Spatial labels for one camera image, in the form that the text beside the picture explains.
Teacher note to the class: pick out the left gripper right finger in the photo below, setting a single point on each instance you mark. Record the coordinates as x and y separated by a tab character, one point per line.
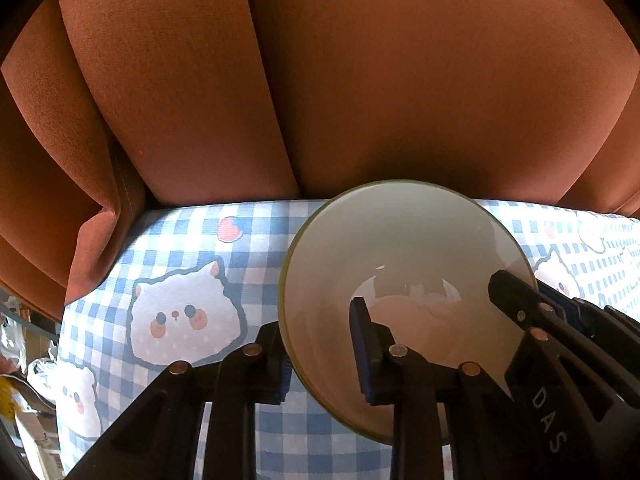
422	395

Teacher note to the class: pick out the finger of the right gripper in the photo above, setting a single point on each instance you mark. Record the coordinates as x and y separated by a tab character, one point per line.
528	307
586	317

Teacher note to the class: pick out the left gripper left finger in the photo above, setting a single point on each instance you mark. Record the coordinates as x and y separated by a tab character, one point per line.
186	406

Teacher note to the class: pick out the blue-patterned bowl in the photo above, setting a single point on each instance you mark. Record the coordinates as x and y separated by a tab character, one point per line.
421	258

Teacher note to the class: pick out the blue checkered bear tablecloth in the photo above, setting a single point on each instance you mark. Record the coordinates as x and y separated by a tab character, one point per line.
195	283

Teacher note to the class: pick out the orange pleated curtain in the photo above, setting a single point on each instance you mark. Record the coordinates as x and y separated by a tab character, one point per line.
111	107

